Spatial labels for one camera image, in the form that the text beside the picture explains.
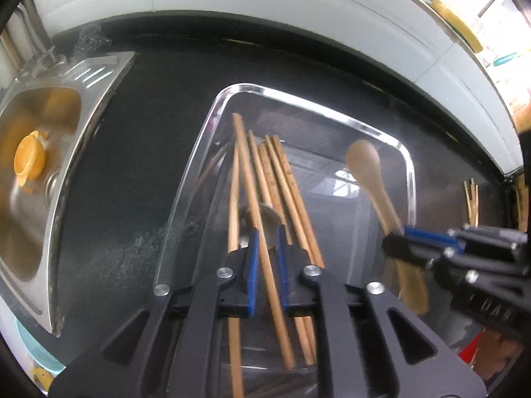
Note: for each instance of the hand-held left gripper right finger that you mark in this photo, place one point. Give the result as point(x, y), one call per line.
point(283, 265)

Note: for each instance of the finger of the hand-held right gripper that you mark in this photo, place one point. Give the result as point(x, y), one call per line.
point(431, 237)
point(406, 251)

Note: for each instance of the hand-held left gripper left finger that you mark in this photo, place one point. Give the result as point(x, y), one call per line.
point(253, 265)

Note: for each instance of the metal spoon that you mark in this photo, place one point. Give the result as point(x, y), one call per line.
point(271, 224)

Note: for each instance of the pile of wooden chopsticks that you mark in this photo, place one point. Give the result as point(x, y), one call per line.
point(471, 203)

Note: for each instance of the slim bamboo chopstick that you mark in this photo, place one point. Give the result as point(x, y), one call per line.
point(297, 190)
point(233, 215)
point(287, 190)
point(267, 174)
point(247, 174)
point(259, 161)

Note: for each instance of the clear plastic container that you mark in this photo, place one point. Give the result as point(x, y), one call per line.
point(332, 232)

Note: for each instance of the brown wooden spoon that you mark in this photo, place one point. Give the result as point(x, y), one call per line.
point(363, 157)

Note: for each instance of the red bag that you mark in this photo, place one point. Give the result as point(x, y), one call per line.
point(473, 348)

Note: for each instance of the glass with teal utensil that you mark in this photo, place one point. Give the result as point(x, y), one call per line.
point(504, 60)

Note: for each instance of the yellow sponge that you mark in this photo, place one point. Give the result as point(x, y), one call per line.
point(458, 23)

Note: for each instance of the light blue plastic basin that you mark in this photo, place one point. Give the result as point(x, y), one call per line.
point(35, 348)

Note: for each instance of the stainless steel sink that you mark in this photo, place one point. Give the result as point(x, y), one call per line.
point(62, 103)

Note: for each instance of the steel wool scrubber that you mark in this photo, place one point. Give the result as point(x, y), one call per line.
point(89, 37)

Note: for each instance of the metal faucet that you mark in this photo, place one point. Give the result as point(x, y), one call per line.
point(31, 16)

